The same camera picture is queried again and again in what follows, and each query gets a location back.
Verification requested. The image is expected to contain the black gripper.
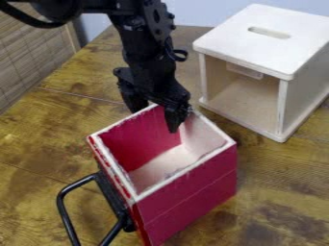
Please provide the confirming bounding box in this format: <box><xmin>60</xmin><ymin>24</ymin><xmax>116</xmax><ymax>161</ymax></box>
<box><xmin>113</xmin><ymin>32</ymin><xmax>192</xmax><ymax>134</ymax></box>

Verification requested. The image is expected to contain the red wooden drawer box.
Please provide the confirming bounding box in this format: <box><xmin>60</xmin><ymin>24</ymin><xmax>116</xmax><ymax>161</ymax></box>
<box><xmin>85</xmin><ymin>105</ymin><xmax>236</xmax><ymax>246</ymax></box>

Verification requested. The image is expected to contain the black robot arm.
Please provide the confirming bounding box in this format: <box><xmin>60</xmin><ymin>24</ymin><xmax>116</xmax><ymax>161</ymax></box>
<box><xmin>0</xmin><ymin>0</ymin><xmax>190</xmax><ymax>132</ymax></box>

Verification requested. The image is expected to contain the black cable loop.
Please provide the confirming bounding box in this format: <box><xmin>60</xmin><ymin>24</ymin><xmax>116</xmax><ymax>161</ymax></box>
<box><xmin>164</xmin><ymin>37</ymin><xmax>188</xmax><ymax>62</ymax></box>

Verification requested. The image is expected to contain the light wooden cabinet frame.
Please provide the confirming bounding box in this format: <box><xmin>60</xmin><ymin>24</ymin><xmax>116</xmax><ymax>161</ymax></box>
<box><xmin>192</xmin><ymin>4</ymin><xmax>329</xmax><ymax>142</ymax></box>

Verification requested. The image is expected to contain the black metal drawer handle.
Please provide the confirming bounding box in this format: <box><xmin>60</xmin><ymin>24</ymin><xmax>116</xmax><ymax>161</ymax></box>
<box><xmin>54</xmin><ymin>171</ymin><xmax>136</xmax><ymax>246</ymax></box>

